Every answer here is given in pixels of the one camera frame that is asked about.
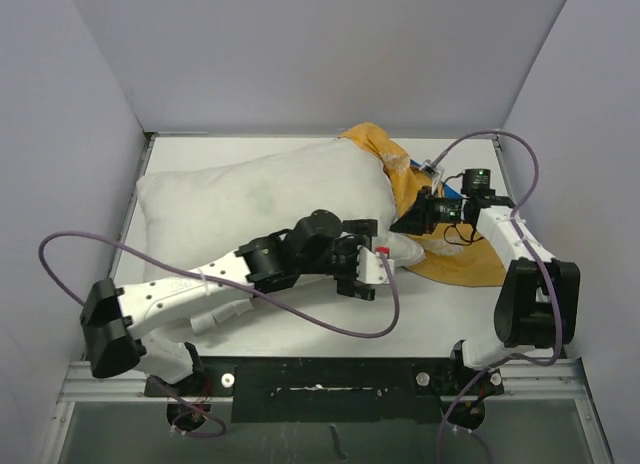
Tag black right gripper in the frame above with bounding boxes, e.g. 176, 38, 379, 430
390, 186, 467, 236

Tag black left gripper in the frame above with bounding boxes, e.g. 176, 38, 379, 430
298, 222, 377, 297

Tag blue yellow Mickey pillowcase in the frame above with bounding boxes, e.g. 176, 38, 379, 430
341, 123, 506, 287

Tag white pillow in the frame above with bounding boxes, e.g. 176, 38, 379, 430
137, 138, 425, 270

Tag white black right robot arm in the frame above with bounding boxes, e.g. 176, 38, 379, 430
391, 168, 581, 393

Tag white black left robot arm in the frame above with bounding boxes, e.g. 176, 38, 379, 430
80, 210, 391, 395

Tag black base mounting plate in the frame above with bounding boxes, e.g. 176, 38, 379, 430
170, 357, 504, 429

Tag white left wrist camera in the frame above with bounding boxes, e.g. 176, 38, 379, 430
356, 246, 395, 285

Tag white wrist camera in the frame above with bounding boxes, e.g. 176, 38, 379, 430
356, 246, 395, 285
418, 159, 444, 197

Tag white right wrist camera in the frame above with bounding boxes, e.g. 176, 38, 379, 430
418, 159, 444, 197

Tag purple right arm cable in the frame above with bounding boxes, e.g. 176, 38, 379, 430
427, 129, 566, 464

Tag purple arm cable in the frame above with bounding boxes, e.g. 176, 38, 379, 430
427, 129, 566, 464
38, 229, 402, 439

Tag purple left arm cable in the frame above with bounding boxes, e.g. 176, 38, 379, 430
38, 229, 402, 439

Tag aluminium frame rail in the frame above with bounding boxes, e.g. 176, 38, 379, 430
42, 360, 612, 463

